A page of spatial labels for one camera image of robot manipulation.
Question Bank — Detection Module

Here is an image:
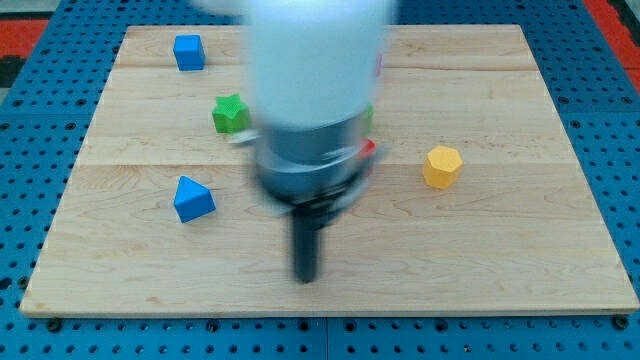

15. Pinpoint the blue triangle block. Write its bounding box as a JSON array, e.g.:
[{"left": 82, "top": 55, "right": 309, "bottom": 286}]
[{"left": 173, "top": 176, "right": 216, "bottom": 223}]

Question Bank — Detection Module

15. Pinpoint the wooden board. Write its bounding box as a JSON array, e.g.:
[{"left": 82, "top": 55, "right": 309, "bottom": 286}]
[{"left": 20, "top": 25, "right": 639, "bottom": 319}]

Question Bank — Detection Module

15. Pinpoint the grey black tool mount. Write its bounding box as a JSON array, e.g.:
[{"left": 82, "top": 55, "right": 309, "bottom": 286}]
[{"left": 230, "top": 117, "right": 386, "bottom": 219}]

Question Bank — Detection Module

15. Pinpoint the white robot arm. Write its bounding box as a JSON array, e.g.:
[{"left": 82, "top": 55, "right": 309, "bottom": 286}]
[{"left": 194, "top": 0, "right": 394, "bottom": 283}]

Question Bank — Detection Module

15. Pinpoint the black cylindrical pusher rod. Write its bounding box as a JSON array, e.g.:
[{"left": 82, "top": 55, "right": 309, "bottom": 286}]
[{"left": 291, "top": 209, "right": 324, "bottom": 283}]

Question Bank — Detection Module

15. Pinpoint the blue cube block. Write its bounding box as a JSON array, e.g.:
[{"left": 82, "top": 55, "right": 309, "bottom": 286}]
[{"left": 173, "top": 34, "right": 206, "bottom": 71}]

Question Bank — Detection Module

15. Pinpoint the green block behind arm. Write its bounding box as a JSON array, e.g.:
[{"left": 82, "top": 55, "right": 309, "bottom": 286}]
[{"left": 363, "top": 103, "right": 374, "bottom": 136}]

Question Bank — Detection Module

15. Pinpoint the green star block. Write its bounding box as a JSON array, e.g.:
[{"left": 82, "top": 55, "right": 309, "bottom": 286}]
[{"left": 212, "top": 93, "right": 252, "bottom": 133}]

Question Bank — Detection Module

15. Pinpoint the yellow hexagon block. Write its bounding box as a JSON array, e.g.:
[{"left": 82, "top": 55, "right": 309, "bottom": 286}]
[{"left": 422, "top": 145, "right": 463, "bottom": 190}]

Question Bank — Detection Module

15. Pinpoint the red block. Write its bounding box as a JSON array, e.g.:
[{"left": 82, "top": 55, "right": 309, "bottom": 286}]
[{"left": 358, "top": 137, "right": 376, "bottom": 159}]

